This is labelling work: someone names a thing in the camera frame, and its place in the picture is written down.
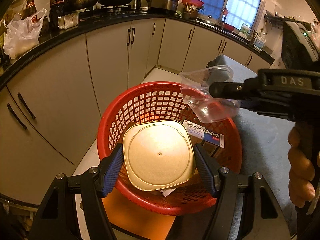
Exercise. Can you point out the black kitchen countertop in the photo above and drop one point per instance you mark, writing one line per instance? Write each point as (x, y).
(11, 67)

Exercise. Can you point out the kitchen window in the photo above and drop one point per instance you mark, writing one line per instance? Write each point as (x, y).
(228, 2)

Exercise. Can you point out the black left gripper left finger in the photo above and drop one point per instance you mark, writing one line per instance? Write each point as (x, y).
(57, 218)

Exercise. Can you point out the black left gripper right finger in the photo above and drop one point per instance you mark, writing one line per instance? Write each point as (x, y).
(261, 214)

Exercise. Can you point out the red plastic bowl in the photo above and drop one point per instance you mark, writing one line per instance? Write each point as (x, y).
(196, 3)

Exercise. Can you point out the dark soy sauce bottle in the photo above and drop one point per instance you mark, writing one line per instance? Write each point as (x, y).
(29, 10)

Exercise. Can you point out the person's right hand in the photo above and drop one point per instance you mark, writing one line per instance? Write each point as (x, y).
(301, 173)

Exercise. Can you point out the orange stool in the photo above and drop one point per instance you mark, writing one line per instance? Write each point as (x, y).
(131, 217)

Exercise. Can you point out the white blue paper packet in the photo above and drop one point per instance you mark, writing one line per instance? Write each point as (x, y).
(202, 133)

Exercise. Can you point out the clear plastic cup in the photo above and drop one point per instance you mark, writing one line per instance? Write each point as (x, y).
(195, 92)

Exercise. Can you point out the white kitchen cabinets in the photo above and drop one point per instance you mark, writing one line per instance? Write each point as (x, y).
(50, 109)

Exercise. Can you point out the white plastic bag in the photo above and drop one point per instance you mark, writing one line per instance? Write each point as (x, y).
(23, 34)

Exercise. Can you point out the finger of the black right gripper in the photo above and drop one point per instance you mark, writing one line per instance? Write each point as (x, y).
(234, 90)

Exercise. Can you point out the red plastic mesh basket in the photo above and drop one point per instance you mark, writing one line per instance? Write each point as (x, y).
(158, 101)

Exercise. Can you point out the cream square plastic container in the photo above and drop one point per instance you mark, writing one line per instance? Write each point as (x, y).
(158, 155)

